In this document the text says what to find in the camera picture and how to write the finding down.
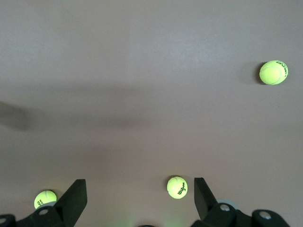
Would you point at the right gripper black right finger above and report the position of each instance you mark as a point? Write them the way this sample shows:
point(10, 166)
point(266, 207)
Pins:
point(220, 217)

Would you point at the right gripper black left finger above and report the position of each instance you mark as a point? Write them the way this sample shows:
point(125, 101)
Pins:
point(56, 217)

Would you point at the yellow-green tennis ball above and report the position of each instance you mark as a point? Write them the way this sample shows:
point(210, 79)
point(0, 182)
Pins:
point(43, 197)
point(177, 187)
point(273, 72)

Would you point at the brown table mat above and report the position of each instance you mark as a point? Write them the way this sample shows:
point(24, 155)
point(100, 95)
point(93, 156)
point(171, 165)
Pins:
point(151, 47)

